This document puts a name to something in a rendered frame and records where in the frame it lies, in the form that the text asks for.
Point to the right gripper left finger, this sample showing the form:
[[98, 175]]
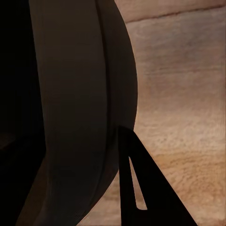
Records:
[[19, 165]]

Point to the cauldron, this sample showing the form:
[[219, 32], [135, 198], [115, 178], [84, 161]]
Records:
[[67, 65]]

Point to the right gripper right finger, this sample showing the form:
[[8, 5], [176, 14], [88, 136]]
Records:
[[164, 208]]

